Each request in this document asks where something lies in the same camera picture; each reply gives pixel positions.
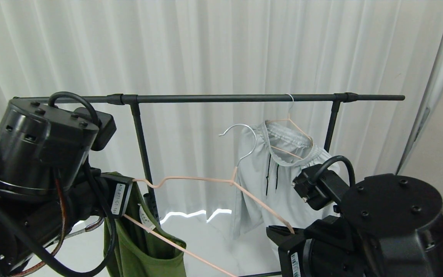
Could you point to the white curtain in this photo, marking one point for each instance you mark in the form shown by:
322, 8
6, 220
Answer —
206, 46

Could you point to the pink clothes hanger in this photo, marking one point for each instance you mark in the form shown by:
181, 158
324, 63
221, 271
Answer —
198, 178
300, 128

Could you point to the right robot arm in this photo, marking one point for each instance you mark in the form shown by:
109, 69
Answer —
394, 215

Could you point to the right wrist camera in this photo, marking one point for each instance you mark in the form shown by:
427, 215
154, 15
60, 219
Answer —
321, 188

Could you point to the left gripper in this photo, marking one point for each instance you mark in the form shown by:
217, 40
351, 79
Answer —
123, 192

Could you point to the black clothes rack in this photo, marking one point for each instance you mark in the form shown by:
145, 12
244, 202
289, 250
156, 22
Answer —
225, 98

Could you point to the green garment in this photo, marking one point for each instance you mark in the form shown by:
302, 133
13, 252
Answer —
144, 254

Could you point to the pale grey shorts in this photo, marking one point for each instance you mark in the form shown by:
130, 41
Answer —
252, 184

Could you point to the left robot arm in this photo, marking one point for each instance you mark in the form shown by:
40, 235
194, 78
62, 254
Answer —
33, 146

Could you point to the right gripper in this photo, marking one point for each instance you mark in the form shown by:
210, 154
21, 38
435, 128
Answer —
310, 257

